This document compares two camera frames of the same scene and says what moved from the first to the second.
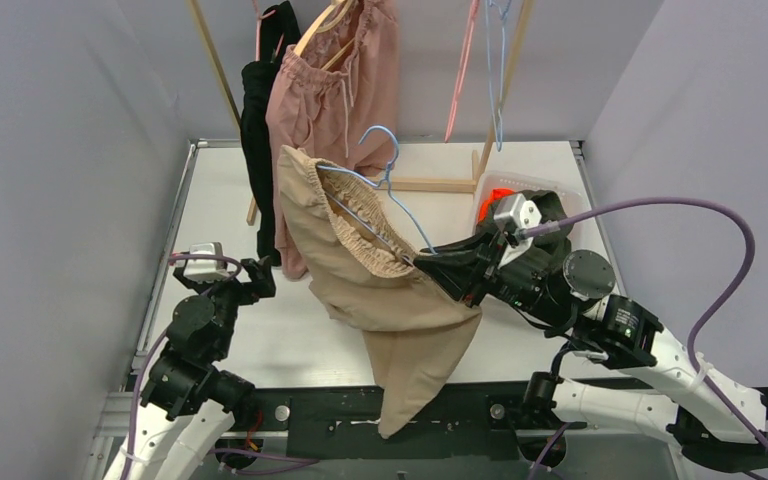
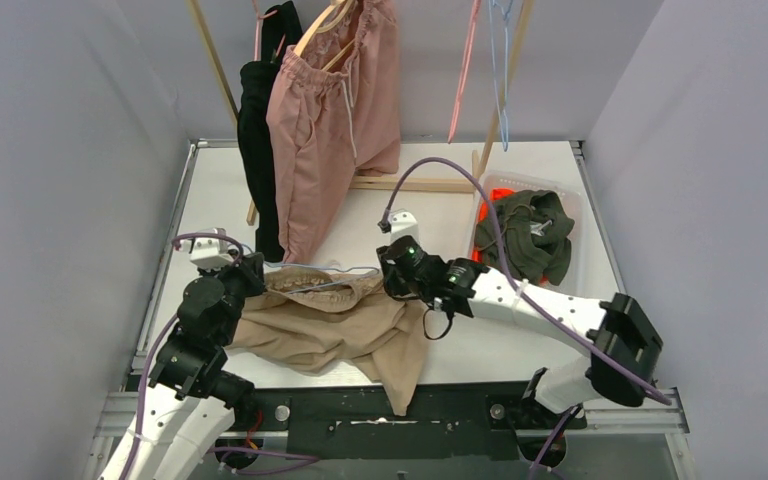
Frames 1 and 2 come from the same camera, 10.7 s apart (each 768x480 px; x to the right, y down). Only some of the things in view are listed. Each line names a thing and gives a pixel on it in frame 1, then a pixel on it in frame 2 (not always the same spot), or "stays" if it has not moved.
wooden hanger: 318,21 stays
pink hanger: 474,9 stays
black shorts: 284,31 stays
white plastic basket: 575,202 stays
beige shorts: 363,271 → 310,320
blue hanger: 380,184 → 357,278
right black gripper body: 495,277 → 399,285
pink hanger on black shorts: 258,31 stays
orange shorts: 496,194 stays
